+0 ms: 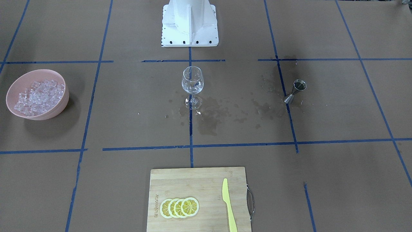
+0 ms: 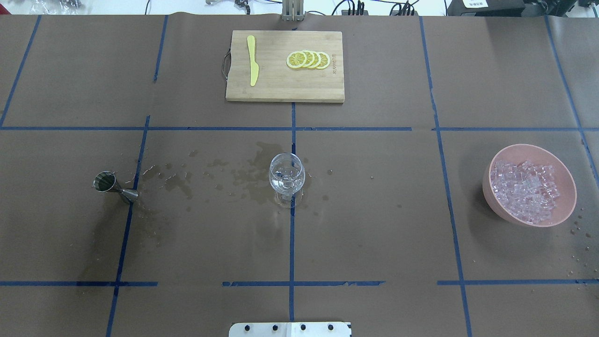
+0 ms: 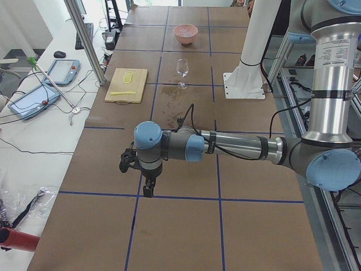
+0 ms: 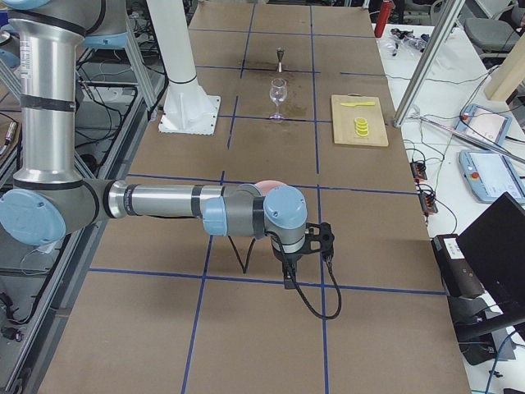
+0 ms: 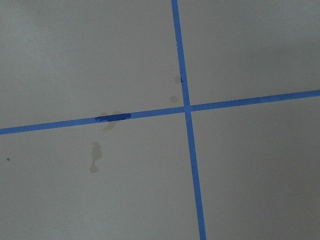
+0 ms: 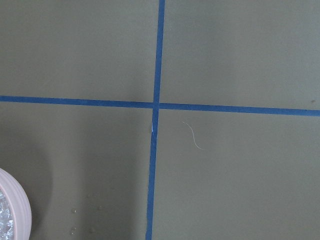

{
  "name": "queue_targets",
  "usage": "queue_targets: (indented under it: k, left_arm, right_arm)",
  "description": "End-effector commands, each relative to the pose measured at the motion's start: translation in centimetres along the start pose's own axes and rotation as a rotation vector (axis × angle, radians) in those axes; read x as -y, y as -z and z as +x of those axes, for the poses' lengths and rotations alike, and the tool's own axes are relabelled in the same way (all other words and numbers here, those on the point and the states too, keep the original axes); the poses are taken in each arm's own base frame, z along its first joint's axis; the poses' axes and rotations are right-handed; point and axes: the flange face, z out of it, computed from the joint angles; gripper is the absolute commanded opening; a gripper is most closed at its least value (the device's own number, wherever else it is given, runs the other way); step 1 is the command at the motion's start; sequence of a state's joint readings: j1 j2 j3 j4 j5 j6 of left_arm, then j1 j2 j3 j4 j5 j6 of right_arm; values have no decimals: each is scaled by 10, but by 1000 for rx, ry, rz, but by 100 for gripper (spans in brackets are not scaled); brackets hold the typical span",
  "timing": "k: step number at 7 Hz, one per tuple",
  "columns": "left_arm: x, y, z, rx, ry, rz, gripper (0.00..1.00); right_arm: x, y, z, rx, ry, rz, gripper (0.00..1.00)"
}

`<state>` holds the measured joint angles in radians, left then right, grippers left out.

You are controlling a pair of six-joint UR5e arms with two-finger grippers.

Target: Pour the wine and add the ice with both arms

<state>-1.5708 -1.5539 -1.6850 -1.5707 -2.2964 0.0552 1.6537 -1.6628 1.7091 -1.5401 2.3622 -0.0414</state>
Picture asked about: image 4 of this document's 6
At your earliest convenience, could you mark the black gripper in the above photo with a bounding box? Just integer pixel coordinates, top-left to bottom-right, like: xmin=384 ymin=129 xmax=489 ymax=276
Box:
xmin=273 ymin=248 xmax=301 ymax=290

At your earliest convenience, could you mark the steel double jigger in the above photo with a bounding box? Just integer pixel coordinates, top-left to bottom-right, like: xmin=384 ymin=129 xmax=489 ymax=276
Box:
xmin=276 ymin=47 xmax=285 ymax=73

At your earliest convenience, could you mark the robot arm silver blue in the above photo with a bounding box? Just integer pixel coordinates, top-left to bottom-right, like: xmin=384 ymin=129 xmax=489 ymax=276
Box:
xmin=1 ymin=1 xmax=307 ymax=289

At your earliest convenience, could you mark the clear wine glass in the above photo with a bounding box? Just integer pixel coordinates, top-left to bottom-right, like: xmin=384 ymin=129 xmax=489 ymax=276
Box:
xmin=269 ymin=78 xmax=288 ymax=122

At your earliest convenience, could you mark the pink bowl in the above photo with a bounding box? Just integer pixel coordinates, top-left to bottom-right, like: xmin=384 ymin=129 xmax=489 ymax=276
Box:
xmin=254 ymin=180 xmax=285 ymax=196

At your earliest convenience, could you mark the bamboo cutting board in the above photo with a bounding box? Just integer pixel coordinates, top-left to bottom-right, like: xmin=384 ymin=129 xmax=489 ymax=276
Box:
xmin=331 ymin=94 xmax=389 ymax=148

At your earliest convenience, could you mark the black box device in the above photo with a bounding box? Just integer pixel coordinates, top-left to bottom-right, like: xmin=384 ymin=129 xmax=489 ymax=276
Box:
xmin=431 ymin=234 xmax=484 ymax=299

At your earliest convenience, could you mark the yellow plastic knife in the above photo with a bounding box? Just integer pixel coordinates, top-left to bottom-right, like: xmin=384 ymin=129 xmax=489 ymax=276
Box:
xmin=340 ymin=101 xmax=376 ymax=108

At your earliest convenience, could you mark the black laptop monitor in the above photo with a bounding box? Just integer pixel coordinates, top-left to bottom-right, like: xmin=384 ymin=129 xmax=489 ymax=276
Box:
xmin=457 ymin=192 xmax=524 ymax=306

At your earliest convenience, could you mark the near teach pendant tablet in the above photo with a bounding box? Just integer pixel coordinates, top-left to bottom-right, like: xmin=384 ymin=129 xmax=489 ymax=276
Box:
xmin=459 ymin=150 xmax=524 ymax=204

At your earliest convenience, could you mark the teach pendant tablet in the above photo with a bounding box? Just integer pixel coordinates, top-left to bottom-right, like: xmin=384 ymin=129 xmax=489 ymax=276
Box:
xmin=459 ymin=150 xmax=524 ymax=204
xmin=455 ymin=103 xmax=512 ymax=144

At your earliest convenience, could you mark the far teach pendant tablet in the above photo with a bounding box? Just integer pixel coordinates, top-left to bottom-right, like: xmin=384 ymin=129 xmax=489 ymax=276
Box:
xmin=455 ymin=103 xmax=512 ymax=144

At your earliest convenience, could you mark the clear plastic bag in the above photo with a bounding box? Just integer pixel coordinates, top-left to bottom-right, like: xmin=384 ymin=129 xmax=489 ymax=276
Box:
xmin=390 ymin=28 xmax=431 ymax=57

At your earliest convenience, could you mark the red thermos bottle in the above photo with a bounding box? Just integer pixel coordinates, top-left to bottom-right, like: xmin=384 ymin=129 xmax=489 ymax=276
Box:
xmin=374 ymin=0 xmax=392 ymax=38

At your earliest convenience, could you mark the grey office chair right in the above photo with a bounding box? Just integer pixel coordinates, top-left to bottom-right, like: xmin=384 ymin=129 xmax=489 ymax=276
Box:
xmin=463 ymin=2 xmax=524 ymax=57

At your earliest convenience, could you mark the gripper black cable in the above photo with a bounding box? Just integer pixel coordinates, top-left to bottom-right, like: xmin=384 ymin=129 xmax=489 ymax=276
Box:
xmin=268 ymin=229 xmax=343 ymax=320

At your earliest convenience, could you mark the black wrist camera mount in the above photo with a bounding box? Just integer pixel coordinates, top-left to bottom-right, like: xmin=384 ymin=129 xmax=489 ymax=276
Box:
xmin=300 ymin=222 xmax=335 ymax=263

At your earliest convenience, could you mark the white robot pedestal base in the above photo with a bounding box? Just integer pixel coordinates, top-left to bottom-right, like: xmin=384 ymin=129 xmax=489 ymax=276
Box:
xmin=147 ymin=0 xmax=221 ymax=135

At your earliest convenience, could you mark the aluminium frame post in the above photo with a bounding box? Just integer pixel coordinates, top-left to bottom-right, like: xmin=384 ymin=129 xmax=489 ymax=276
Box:
xmin=394 ymin=0 xmax=465 ymax=128

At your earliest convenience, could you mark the wooden post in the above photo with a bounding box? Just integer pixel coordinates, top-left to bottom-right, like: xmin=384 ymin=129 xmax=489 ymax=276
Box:
xmin=485 ymin=35 xmax=525 ymax=101

